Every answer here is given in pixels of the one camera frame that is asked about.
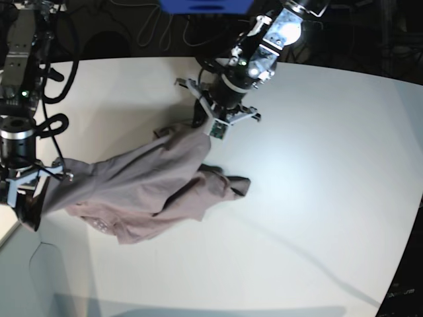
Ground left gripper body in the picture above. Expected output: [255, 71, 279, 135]
[175, 78, 261, 140]

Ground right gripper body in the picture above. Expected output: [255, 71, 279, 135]
[1, 161, 73, 208]

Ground mauve t-shirt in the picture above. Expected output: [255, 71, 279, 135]
[42, 124, 250, 244]

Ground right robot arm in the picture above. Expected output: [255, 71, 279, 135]
[1, 1, 79, 232]

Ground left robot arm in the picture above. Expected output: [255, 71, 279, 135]
[176, 1, 329, 140]

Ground blue plastic object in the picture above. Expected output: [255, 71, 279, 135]
[159, 0, 254, 15]

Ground grey looped cable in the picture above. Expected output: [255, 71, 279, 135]
[136, 6, 232, 50]

